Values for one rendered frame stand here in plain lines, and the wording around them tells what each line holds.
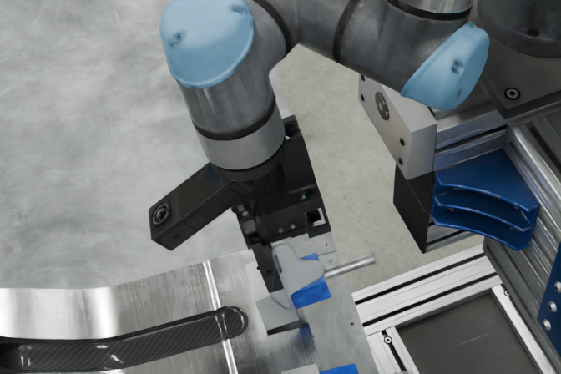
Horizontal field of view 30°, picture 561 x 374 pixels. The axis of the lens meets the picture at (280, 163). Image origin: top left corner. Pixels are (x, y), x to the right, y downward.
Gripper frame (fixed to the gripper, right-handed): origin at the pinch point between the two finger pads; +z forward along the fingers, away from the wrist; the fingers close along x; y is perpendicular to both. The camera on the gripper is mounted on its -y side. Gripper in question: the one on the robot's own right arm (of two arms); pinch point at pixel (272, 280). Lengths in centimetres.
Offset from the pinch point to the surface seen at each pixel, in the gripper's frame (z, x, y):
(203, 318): 4.2, 1.3, -8.4
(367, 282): 89, 62, 15
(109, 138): 6.8, 36.6, -15.6
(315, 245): 13.1, 13.4, 5.7
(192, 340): 4.6, -0.7, -10.2
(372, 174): 87, 88, 24
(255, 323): 4.7, -1.1, -3.3
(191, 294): 3.5, 4.4, -9.0
